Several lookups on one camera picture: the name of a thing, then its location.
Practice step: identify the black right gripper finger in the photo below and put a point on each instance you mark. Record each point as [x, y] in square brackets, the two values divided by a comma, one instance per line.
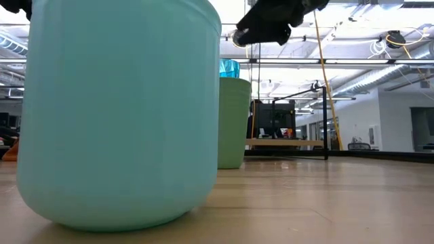
[264, 30]

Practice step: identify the teal faceted plastic tumbler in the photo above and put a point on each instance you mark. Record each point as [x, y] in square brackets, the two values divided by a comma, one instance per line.
[230, 69]

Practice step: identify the green plastic cup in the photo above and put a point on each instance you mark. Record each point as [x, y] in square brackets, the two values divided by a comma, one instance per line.
[234, 128]

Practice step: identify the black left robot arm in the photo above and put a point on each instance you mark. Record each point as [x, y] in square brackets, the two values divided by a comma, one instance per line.
[17, 6]

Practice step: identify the wooden shelf black metal legs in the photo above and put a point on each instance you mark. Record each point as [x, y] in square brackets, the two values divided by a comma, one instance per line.
[288, 142]

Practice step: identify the ceiling strip light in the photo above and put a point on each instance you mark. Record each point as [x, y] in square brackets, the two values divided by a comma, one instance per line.
[288, 61]

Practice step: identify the computer monitor on stand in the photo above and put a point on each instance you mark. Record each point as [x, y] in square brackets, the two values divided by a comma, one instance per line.
[285, 120]

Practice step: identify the black office chair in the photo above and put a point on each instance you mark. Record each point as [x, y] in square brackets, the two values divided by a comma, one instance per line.
[359, 146]

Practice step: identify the light blue mug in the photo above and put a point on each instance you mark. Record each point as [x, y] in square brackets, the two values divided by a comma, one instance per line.
[118, 118]

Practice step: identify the orange cloth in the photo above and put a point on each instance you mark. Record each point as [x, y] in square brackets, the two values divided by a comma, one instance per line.
[13, 154]

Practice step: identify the silver ventilation duct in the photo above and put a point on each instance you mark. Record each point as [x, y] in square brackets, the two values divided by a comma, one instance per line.
[13, 47]
[379, 77]

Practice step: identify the black aluminium rig frame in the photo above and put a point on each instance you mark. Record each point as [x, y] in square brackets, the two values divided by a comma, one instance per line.
[373, 156]

